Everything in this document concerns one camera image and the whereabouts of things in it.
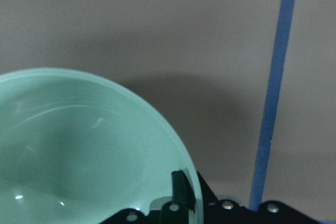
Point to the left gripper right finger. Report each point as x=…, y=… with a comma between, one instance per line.
x=228, y=211

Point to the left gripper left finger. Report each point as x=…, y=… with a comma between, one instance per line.
x=177, y=210

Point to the green ceramic bowl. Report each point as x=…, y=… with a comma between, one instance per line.
x=78, y=148

